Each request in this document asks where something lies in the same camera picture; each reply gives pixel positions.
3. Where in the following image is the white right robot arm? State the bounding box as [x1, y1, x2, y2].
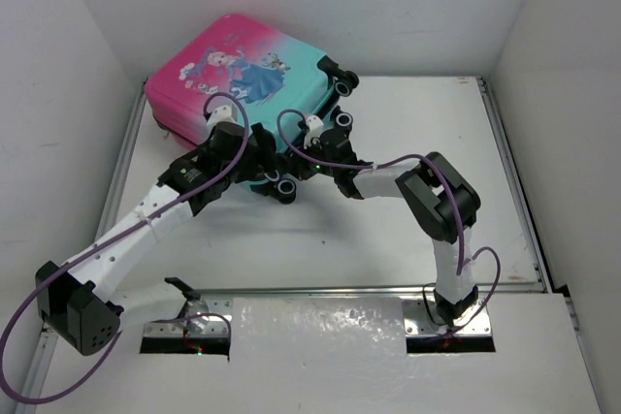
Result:
[287, 128, 481, 327]

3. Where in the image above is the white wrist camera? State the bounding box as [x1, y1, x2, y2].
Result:
[207, 105, 237, 131]
[303, 114, 324, 149]

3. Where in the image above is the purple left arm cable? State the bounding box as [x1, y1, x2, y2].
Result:
[0, 92, 252, 405]

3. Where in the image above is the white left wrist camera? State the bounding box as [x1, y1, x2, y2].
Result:
[207, 105, 237, 131]

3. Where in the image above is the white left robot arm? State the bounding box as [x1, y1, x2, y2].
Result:
[35, 122, 277, 356]

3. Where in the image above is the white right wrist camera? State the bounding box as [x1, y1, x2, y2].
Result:
[303, 114, 324, 149]

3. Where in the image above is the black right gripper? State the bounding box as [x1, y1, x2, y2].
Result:
[283, 135, 340, 181]

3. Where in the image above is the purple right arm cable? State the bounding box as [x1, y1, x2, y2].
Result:
[276, 110, 504, 340]

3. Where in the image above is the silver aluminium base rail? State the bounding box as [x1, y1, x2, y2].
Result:
[143, 290, 493, 342]

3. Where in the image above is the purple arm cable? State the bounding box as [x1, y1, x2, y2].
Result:
[276, 110, 504, 340]
[0, 92, 252, 405]

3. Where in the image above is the pink teal suitcase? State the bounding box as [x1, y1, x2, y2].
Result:
[145, 14, 359, 204]

